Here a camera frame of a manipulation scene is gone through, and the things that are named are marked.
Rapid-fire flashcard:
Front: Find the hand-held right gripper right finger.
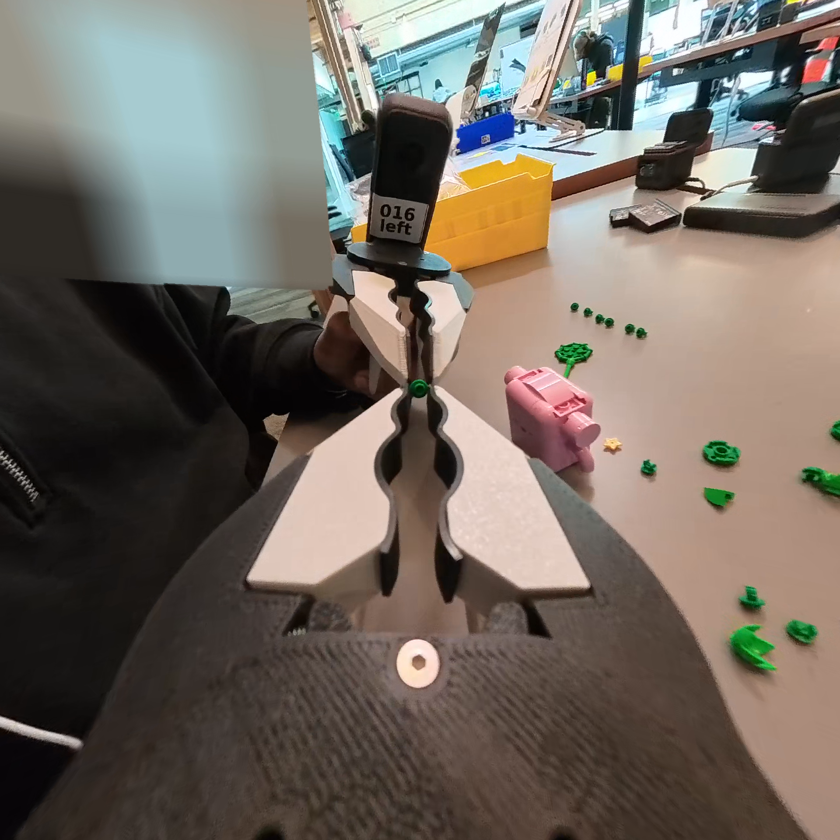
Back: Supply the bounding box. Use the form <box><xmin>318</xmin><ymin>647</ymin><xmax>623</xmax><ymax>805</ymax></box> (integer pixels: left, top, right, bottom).
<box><xmin>422</xmin><ymin>387</ymin><xmax>592</xmax><ymax>632</ymax></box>

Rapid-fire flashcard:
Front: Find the wooden board stand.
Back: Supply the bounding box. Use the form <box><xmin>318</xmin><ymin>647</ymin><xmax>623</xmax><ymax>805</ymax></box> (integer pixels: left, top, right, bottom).
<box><xmin>511</xmin><ymin>0</ymin><xmax>606</xmax><ymax>144</ymax></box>

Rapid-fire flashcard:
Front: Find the black camera case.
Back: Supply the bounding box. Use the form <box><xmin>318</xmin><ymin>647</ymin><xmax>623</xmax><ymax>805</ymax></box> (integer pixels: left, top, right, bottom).
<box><xmin>635</xmin><ymin>108</ymin><xmax>715</xmax><ymax>191</ymax></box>

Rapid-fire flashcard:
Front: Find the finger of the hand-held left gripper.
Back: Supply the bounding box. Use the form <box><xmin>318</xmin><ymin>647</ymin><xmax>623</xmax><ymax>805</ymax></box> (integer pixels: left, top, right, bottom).
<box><xmin>348</xmin><ymin>270</ymin><xmax>413</xmax><ymax>385</ymax></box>
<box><xmin>415</xmin><ymin>282</ymin><xmax>469</xmax><ymax>389</ymax></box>

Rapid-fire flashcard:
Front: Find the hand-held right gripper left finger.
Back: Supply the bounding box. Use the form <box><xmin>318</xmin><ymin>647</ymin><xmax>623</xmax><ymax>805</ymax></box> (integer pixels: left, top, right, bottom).
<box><xmin>245</xmin><ymin>386</ymin><xmax>416</xmax><ymax>626</ymax></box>

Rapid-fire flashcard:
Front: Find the blue plastic bin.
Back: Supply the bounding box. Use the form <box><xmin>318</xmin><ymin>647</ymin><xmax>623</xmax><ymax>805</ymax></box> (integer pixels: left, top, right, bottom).
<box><xmin>456</xmin><ymin>112</ymin><xmax>517</xmax><ymax>155</ymax></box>

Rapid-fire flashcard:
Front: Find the green web piece with stem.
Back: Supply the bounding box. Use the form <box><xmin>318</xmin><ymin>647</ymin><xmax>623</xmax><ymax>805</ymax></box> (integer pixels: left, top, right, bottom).
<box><xmin>554</xmin><ymin>341</ymin><xmax>595</xmax><ymax>378</ymax></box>

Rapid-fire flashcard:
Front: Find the green spiky leaf piece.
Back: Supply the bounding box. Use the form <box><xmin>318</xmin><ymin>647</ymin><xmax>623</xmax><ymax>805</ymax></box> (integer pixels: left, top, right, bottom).
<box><xmin>728</xmin><ymin>623</ymin><xmax>777</xmax><ymax>672</ymax></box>

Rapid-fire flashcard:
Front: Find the white cable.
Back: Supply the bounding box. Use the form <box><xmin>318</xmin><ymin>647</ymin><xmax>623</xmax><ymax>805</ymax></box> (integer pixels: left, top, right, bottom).
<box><xmin>0</xmin><ymin>717</ymin><xmax>84</xmax><ymax>750</ymax></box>

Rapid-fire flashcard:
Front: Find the large black battery pack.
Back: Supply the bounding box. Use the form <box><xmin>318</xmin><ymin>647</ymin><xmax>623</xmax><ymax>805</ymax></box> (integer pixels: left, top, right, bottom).
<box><xmin>626</xmin><ymin>199</ymin><xmax>683</xmax><ymax>235</ymax></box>

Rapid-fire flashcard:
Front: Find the row of small green studs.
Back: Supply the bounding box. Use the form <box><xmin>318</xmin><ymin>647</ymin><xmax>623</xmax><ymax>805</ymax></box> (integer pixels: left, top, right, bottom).
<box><xmin>570</xmin><ymin>302</ymin><xmax>648</xmax><ymax>340</ymax></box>

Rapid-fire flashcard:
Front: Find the black flat stand base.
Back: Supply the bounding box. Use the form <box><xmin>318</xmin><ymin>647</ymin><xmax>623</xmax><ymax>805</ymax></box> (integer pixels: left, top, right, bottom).
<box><xmin>682</xmin><ymin>189</ymin><xmax>840</xmax><ymax>239</ymax></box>

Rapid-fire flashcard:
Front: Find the person's left hand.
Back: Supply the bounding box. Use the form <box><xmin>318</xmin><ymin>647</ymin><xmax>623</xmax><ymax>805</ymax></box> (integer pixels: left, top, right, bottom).
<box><xmin>314</xmin><ymin>308</ymin><xmax>378</xmax><ymax>401</ymax></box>

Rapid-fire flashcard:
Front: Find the person's left forearm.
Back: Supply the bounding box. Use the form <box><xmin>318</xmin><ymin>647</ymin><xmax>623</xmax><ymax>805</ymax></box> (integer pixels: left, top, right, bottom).
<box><xmin>164</xmin><ymin>282</ymin><xmax>329</xmax><ymax>421</ymax></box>

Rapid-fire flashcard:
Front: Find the yellow plastic bin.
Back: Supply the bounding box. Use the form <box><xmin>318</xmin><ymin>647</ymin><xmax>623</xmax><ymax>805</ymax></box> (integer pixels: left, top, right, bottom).
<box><xmin>351</xmin><ymin>154</ymin><xmax>554</xmax><ymax>271</ymax></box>

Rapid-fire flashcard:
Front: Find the person in black jacket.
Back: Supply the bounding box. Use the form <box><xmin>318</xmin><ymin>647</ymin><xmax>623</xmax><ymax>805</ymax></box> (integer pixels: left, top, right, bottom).
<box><xmin>0</xmin><ymin>279</ymin><xmax>316</xmax><ymax>834</ymax></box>

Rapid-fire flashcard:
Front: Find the black upright device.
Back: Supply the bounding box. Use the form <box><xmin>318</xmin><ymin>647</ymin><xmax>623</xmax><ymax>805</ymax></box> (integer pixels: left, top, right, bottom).
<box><xmin>750</xmin><ymin>88</ymin><xmax>840</xmax><ymax>195</ymax></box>

